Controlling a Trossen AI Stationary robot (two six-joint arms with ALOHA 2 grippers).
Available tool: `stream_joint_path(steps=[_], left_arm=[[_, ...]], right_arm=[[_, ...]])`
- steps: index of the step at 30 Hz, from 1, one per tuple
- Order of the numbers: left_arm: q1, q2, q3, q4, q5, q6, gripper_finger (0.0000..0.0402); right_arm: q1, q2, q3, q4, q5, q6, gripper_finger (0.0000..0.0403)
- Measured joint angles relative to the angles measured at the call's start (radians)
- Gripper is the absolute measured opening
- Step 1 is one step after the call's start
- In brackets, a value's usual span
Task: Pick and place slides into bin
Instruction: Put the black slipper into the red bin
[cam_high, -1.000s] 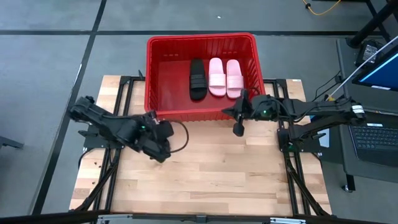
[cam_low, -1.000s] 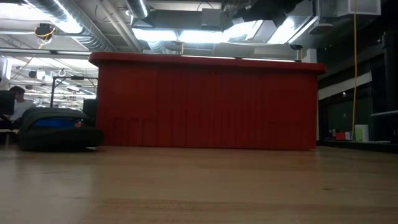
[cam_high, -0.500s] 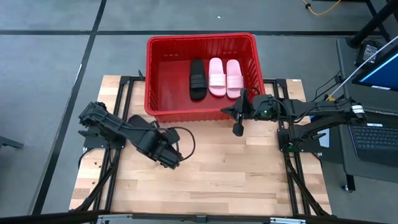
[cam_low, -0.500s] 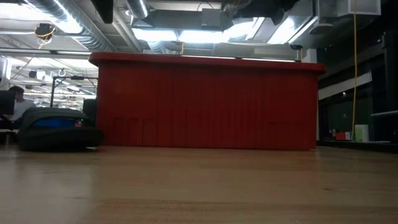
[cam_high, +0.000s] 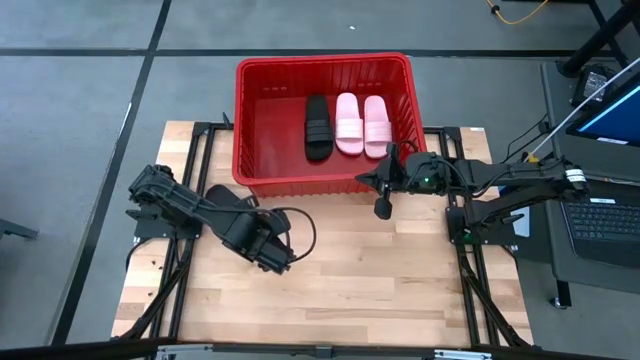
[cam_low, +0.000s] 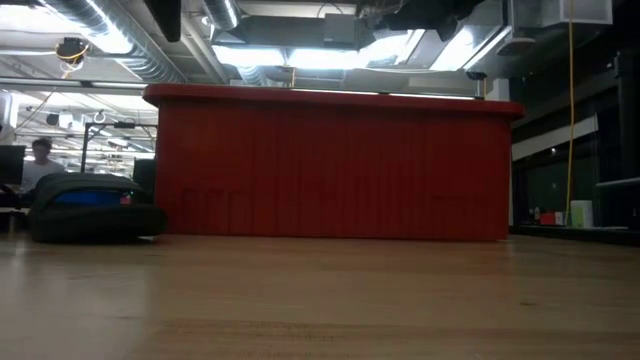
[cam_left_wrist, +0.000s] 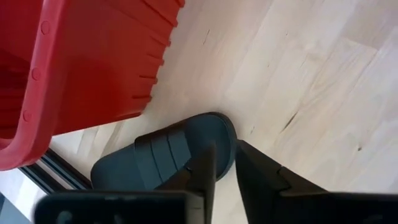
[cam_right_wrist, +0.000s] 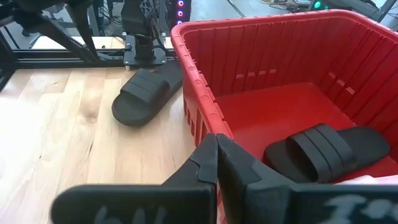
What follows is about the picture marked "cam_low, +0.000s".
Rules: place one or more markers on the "black slide sandal blue insole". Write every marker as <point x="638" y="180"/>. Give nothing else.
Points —
<point x="95" y="225"/>

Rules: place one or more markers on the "white and green cup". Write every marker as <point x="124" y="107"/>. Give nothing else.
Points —
<point x="581" y="215"/>

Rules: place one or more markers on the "black background frame stand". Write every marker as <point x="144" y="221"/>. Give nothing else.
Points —
<point x="120" y="125"/>

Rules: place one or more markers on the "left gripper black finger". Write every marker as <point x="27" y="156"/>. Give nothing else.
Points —
<point x="167" y="20"/>

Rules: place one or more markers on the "spiral metal ceiling duct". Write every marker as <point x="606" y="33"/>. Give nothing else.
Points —
<point x="125" y="45"/>

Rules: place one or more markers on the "person in background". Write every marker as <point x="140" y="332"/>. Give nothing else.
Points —
<point x="40" y="170"/>

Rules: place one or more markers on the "small red box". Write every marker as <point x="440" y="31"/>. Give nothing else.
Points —
<point x="547" y="219"/>

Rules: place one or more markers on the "large red plastic bin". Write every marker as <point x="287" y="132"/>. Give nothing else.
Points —
<point x="300" y="165"/>

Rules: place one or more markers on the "small black security camera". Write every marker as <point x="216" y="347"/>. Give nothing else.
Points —
<point x="476" y="75"/>

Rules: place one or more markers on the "black computer monitor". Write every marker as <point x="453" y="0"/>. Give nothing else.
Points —
<point x="12" y="165"/>

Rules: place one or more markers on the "grey ceiling ventilation box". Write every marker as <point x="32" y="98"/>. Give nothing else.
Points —
<point x="341" y="29"/>

